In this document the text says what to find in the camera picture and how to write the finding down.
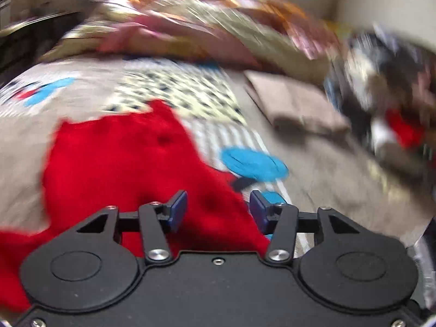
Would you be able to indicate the floral pink quilt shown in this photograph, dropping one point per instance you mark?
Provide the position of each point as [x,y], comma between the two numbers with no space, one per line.
[252,34]

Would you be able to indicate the folded beige cloth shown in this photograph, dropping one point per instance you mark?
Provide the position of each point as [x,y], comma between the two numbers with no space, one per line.
[287,103]

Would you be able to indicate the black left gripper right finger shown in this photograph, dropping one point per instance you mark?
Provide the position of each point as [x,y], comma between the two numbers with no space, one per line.
[259,209]

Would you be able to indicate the pile of mixed clothes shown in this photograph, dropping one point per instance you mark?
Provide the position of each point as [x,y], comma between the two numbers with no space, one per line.
[385,86]

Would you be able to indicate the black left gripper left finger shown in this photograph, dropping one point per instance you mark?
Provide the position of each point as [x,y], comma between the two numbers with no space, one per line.
[174,211]

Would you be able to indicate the dark side table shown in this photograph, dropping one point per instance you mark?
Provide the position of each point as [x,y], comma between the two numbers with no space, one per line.
[24,42]

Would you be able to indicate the grey cartoon print blanket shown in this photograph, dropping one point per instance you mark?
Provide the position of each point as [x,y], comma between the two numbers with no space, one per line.
[216,109]

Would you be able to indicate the red knit sweater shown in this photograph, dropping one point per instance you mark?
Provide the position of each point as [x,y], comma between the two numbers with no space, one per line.
[128,160]

